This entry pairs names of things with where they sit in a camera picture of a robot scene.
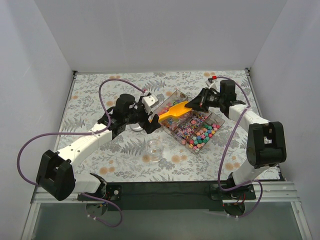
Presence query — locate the silver round jar lid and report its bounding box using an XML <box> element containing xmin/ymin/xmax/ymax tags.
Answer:
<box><xmin>130</xmin><ymin>123</ymin><xmax>143</xmax><ymax>132</ymax></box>

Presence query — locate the clear plastic jar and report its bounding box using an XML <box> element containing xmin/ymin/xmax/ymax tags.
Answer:
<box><xmin>146</xmin><ymin>139</ymin><xmax>164</xmax><ymax>163</ymax></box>

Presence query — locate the yellow plastic scoop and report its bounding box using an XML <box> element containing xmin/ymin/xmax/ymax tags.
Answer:
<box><xmin>158</xmin><ymin>101</ymin><xmax>192</xmax><ymax>123</ymax></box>

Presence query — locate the clear compartment candy box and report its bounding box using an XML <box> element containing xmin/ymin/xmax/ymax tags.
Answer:
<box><xmin>152</xmin><ymin>89</ymin><xmax>226</xmax><ymax>156</ymax></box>

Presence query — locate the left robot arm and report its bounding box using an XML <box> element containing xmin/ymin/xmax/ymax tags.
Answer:
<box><xmin>36</xmin><ymin>93</ymin><xmax>161</xmax><ymax>201</ymax></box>

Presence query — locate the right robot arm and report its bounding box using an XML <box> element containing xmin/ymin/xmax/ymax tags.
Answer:
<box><xmin>185</xmin><ymin>76</ymin><xmax>287</xmax><ymax>199</ymax></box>

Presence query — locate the floral patterned table mat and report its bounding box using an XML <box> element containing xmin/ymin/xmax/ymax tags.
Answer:
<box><xmin>48</xmin><ymin>69</ymin><xmax>281</xmax><ymax>183</ymax></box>

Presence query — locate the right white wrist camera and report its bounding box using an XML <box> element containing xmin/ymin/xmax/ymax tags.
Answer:
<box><xmin>205</xmin><ymin>75</ymin><xmax>217</xmax><ymax>90</ymax></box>

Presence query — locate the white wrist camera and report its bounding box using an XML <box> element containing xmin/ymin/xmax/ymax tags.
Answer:
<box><xmin>205</xmin><ymin>75</ymin><xmax>217</xmax><ymax>90</ymax></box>
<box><xmin>142</xmin><ymin>92</ymin><xmax>159</xmax><ymax>114</ymax></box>

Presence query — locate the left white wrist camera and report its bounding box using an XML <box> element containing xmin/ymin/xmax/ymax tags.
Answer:
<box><xmin>142</xmin><ymin>92</ymin><xmax>159</xmax><ymax>114</ymax></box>

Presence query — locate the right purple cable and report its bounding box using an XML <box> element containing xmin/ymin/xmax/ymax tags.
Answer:
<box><xmin>217</xmin><ymin>74</ymin><xmax>263</xmax><ymax>219</ymax></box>

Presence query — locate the purple cable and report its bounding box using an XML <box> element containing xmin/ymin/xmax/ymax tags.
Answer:
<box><xmin>16</xmin><ymin>78</ymin><xmax>148</xmax><ymax>228</ymax></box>
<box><xmin>217</xmin><ymin>74</ymin><xmax>263</xmax><ymax>219</ymax></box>

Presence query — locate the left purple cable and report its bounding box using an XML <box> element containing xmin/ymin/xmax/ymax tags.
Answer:
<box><xmin>16</xmin><ymin>78</ymin><xmax>148</xmax><ymax>228</ymax></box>

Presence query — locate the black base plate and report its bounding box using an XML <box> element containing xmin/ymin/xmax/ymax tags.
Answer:
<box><xmin>90</xmin><ymin>181</ymin><xmax>257</xmax><ymax>212</ymax></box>

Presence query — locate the aluminium frame rail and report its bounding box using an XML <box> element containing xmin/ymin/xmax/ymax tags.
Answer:
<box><xmin>21</xmin><ymin>179</ymin><xmax>312</xmax><ymax>240</ymax></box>

